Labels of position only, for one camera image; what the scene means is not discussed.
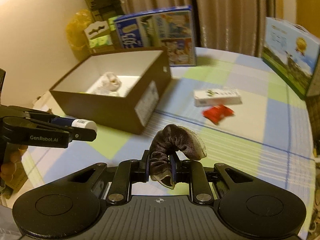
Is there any white cloth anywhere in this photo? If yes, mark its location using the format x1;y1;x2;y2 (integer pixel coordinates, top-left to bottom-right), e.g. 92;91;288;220
86;72;122;96

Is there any green cow milk box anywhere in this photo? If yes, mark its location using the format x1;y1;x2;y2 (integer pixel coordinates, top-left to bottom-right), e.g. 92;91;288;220
261;17;319;100

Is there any red snack packet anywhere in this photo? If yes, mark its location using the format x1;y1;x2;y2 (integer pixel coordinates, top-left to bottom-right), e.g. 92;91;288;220
202;105;234;125

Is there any brown cardboard storage box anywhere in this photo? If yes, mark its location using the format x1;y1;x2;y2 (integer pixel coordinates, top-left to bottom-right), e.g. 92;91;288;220
50;48;171;134

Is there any black folding cart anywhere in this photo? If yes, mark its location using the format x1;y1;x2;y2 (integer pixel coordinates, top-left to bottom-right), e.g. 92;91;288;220
85;0;124;21

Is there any person left hand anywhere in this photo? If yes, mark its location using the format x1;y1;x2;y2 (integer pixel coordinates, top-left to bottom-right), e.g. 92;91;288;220
1;145;28;183

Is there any checkered bed sheet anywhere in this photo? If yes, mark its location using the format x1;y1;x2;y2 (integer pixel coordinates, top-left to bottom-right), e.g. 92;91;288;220
22;48;316;239

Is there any small white bottle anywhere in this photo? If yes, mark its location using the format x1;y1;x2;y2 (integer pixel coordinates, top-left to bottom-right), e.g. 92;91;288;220
71;119;98;132

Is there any blue milk carton box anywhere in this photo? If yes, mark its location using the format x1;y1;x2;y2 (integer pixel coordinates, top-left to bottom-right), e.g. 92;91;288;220
114;5;196;66

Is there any white bird ointment box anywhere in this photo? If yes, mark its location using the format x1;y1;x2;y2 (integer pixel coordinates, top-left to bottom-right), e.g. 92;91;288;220
193;88;242;107

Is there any tissue pack cardboard box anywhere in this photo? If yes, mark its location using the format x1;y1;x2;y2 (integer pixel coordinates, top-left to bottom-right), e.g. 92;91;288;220
84;21;114;54

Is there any yellow plastic bag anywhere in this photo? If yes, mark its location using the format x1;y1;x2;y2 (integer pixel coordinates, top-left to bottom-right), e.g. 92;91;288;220
66;9;93;61

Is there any dark brown scrunchie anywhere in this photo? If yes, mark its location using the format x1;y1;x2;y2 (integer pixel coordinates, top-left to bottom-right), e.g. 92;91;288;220
149;124;207;190

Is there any brown curtain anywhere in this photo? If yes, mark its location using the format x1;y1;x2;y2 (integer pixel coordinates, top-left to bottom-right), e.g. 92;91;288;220
120;0;275;57

